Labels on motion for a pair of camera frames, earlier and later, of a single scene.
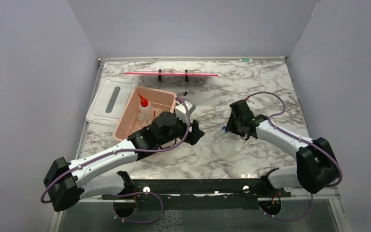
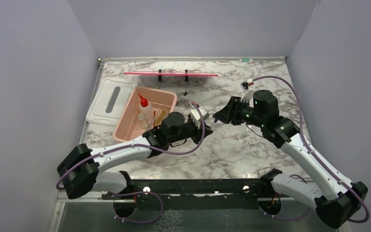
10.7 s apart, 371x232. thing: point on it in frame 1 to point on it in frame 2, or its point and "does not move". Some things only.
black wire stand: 186,78 does not move
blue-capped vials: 142,120 does not move
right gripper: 230,126 to 227,115
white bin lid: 108,104 does not move
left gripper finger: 193,136 to 207,131
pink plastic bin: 128,123 does not move
